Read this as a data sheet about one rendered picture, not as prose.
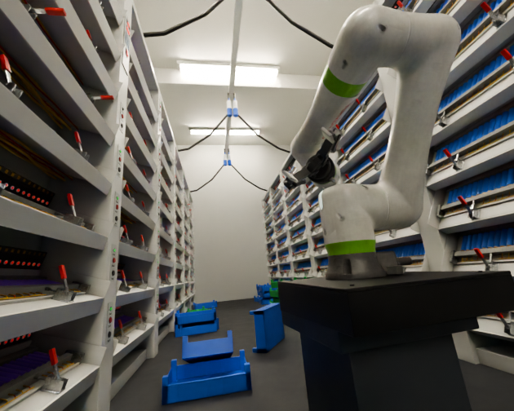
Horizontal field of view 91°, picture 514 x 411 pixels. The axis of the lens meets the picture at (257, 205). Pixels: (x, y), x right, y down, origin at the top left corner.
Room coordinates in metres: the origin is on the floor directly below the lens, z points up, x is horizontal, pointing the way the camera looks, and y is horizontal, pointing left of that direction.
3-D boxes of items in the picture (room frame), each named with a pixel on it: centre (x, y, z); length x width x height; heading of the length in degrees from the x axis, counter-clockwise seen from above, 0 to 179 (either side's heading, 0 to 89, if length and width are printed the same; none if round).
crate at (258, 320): (1.57, 0.00, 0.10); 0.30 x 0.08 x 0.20; 158
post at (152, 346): (1.54, 0.74, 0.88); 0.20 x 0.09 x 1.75; 100
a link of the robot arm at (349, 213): (0.68, -0.25, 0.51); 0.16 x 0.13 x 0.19; 101
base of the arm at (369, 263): (0.70, -0.29, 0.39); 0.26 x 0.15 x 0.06; 103
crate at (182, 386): (1.09, 0.24, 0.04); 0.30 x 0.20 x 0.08; 100
